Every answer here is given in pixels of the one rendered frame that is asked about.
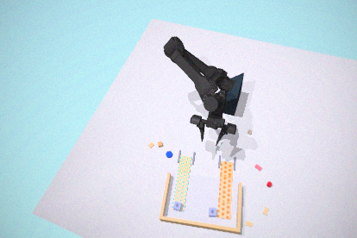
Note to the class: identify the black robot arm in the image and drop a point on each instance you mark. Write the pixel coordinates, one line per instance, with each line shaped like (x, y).
(206, 85)

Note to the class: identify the tan strip with teal polka dots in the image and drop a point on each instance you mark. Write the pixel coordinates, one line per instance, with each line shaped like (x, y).
(184, 164)

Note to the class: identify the tan u-shaped wall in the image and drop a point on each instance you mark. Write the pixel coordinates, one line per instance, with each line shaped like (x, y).
(204, 202)

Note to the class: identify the tan strip with orange dots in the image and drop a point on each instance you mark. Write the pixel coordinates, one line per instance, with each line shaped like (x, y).
(226, 170)

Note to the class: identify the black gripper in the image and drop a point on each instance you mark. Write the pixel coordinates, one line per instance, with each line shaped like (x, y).
(229, 128)

